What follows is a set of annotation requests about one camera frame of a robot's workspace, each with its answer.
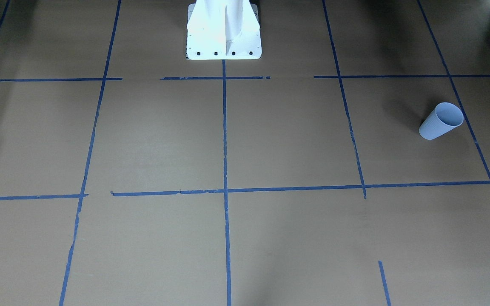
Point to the blue ribbed plastic cup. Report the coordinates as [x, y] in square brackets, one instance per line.
[444, 118]

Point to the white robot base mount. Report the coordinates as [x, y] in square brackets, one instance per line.
[223, 30]

